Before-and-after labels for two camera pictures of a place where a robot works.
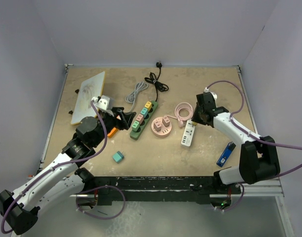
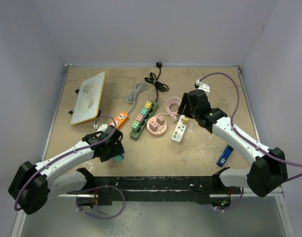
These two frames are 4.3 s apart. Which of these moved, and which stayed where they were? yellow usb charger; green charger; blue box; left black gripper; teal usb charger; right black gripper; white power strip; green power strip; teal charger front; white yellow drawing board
Moved: left black gripper; right black gripper; white power strip
Stayed: yellow usb charger; green charger; white yellow drawing board; blue box; green power strip; teal charger front; teal usb charger
